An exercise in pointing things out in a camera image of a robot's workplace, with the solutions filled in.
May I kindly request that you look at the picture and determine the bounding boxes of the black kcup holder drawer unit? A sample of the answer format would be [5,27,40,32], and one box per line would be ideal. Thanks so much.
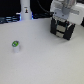
[50,18,75,40]

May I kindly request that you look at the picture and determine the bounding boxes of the dark keyboard at left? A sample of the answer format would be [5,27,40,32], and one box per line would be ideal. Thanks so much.
[0,14,21,24]

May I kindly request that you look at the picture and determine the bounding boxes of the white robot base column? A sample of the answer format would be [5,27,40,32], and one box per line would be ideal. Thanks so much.
[20,0,32,20]

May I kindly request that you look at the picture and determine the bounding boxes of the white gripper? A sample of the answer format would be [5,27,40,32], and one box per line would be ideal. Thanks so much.
[50,0,84,24]

